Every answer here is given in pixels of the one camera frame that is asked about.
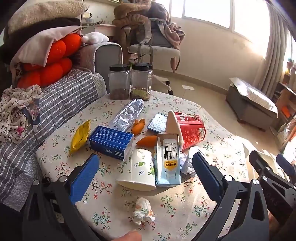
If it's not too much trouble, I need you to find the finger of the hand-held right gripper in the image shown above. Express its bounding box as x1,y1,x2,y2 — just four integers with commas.
276,153,296,176
248,150,296,222

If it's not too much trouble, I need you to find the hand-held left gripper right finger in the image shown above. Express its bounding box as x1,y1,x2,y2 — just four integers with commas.
192,152,270,241

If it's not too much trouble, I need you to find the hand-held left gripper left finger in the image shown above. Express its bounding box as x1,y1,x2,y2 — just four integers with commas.
23,153,100,241

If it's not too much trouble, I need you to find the yellow snack packet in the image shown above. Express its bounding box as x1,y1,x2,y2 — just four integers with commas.
70,120,91,154

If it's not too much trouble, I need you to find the blue and white milk carton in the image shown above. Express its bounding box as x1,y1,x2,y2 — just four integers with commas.
154,133,182,188

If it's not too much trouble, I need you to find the blue medicine box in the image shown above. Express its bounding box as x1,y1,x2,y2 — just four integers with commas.
89,126,134,161

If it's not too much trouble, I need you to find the red instant noodle cup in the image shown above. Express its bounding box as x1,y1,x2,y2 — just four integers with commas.
166,110,207,152

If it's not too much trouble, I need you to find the white floral paper cup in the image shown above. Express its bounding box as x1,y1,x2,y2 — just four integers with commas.
116,148,157,192

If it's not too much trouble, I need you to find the stained tissue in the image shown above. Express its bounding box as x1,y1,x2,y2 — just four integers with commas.
132,197,155,226

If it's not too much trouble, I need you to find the long orange peel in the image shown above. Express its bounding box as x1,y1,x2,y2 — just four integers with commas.
136,136,158,147

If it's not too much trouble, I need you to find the clear plastic bottle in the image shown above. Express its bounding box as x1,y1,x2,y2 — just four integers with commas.
108,98,144,132

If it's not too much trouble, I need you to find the person's left hand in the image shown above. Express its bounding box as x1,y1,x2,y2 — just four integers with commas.
113,229,142,241

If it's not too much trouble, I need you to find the crumpled white tissue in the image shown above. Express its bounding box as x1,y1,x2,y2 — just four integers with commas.
180,146,204,178

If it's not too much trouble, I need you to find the floral tablecloth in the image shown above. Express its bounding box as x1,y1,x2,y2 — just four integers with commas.
35,89,257,241

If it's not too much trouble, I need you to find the wooden desk shelf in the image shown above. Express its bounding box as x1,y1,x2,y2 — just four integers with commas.
270,58,296,153

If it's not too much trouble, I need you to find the dark grey ottoman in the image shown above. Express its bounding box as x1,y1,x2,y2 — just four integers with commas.
225,77,279,131

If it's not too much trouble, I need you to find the blue and white sachet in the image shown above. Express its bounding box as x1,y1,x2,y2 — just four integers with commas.
146,113,168,134

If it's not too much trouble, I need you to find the striped quilted ottoman cover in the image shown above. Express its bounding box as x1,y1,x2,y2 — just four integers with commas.
230,77,278,116

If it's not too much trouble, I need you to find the curled orange peel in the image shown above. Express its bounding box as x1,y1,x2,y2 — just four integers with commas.
131,119,146,135

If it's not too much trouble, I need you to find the striped quilted sofa cover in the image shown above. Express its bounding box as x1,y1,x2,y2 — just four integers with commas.
0,70,107,211

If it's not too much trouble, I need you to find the patterned white scarf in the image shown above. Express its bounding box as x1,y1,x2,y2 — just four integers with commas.
0,85,43,145

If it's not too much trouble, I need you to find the clear jar with brown contents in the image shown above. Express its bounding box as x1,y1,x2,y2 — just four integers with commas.
109,64,130,100

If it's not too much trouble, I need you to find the orange segmented cushion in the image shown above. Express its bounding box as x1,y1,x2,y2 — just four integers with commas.
44,34,82,64
17,58,73,88

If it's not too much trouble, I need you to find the clear jar with green contents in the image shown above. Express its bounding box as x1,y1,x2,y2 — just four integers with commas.
130,62,153,101

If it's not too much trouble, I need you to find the grey sofa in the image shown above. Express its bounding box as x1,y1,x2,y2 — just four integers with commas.
0,43,123,211

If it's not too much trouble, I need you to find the grey curtain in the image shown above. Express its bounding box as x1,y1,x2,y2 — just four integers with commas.
253,0,292,93

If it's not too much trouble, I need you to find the grey office chair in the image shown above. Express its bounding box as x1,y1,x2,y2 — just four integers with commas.
113,19,181,95

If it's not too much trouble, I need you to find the pale pink cloth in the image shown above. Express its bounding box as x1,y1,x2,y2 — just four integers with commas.
11,25,82,67

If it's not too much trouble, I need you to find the white plush toy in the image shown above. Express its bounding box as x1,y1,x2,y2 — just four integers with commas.
81,32,110,45

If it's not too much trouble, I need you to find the window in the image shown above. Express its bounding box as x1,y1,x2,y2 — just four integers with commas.
170,0,272,41

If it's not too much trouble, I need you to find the beige fleece blanket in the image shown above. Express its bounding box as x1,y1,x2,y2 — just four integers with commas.
8,0,89,34

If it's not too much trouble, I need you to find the brown fleece blanket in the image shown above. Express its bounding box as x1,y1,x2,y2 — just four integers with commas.
112,3,171,50

